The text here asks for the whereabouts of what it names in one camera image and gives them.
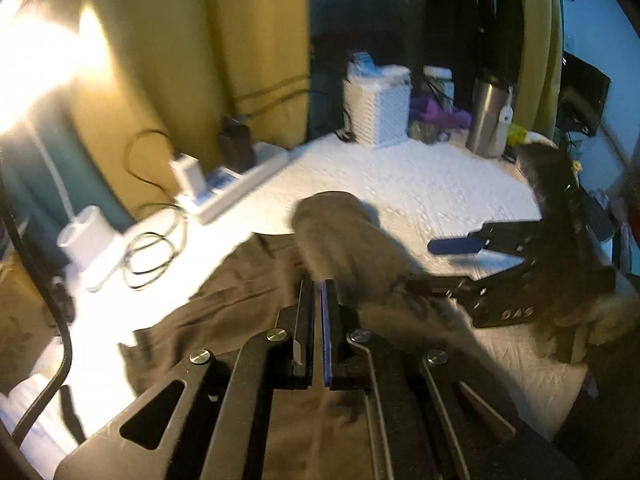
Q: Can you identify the brown t-shirt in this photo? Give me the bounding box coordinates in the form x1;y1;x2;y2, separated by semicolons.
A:
118;190;557;480

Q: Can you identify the steel tumbler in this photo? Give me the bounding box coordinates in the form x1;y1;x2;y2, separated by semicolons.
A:
466;72;514;158

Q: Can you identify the white folded garment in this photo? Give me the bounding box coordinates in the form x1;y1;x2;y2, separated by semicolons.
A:
0;334;87;478

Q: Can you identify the purple cloth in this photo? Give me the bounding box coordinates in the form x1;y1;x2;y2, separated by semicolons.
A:
409;96;472;129

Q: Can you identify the white jar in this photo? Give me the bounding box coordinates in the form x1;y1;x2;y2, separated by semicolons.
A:
423;65;454;113

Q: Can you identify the white plastic basket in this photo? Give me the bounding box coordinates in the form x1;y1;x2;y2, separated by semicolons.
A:
343;51;412;148

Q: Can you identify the cardboard box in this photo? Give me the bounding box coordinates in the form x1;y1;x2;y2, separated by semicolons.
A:
0;255;54;394

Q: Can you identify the white power strip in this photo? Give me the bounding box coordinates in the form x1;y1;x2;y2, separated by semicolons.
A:
175;142;290;226

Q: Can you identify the white charger adapter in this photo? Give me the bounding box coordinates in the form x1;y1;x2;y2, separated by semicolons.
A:
169;154;207;200

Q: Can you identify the black charger adapter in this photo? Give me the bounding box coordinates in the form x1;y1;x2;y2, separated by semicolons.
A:
217;117;256;174

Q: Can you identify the yellow curtain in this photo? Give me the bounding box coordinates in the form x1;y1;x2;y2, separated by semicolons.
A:
69;0;312;221

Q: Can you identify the white desk lamp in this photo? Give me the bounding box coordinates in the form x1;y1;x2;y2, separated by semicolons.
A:
1;0;125;292

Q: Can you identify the black strap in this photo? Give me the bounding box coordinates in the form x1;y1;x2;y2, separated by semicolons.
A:
60;383;89;446

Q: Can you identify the coiled black cable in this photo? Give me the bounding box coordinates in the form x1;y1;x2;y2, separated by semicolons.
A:
121;129;189;291

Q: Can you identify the black cable bundle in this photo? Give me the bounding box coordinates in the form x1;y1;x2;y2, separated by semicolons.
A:
46;276;76;331

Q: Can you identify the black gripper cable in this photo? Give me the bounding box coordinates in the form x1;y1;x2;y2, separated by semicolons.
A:
0;159;74;449

